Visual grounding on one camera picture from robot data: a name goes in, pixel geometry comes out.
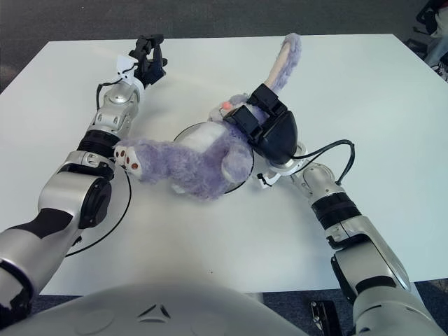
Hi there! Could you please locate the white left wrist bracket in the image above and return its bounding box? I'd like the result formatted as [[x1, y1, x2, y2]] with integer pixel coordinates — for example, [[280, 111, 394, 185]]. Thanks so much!
[[115, 54, 138, 78]]

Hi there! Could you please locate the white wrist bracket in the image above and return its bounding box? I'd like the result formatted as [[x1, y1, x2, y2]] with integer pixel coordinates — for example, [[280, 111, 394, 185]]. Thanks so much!
[[256, 141, 309, 190], [115, 54, 138, 78]]

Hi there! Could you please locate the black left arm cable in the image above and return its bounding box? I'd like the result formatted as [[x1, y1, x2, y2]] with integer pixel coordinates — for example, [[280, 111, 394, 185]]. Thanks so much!
[[64, 62, 141, 260]]

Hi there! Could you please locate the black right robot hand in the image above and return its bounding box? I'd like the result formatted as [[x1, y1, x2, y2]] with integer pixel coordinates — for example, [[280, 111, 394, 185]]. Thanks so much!
[[223, 83, 299, 164]]

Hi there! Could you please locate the white plate with black rim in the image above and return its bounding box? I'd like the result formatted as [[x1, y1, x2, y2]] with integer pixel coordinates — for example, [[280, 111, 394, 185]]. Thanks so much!
[[173, 122, 256, 195]]

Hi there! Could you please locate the black office chair base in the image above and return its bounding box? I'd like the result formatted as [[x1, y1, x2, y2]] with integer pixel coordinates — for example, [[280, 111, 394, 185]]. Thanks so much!
[[414, 6, 438, 36]]

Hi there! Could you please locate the purple plush bunny doll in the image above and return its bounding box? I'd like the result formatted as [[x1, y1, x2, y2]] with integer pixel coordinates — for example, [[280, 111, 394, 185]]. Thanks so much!
[[113, 33, 302, 201]]

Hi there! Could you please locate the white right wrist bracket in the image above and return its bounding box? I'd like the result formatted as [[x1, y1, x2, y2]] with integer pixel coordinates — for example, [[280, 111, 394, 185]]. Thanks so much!
[[256, 141, 309, 190]]

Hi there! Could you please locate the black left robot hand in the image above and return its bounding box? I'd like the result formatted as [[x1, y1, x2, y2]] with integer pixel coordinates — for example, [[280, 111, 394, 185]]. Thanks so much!
[[128, 34, 168, 87]]

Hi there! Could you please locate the metal table leg bracket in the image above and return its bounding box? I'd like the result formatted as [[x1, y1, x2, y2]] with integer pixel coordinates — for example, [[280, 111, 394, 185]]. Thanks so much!
[[309, 300, 342, 336]]

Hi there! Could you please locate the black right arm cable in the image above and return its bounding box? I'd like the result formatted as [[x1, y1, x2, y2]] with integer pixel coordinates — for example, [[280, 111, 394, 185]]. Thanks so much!
[[297, 139, 357, 186]]

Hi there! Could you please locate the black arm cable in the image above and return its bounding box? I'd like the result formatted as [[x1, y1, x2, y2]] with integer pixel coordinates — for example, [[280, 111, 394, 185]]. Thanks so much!
[[297, 139, 357, 186], [64, 62, 141, 260]]

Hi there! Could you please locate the grey robot torso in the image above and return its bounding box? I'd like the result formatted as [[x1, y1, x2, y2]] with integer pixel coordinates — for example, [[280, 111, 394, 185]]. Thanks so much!
[[20, 283, 318, 336]]

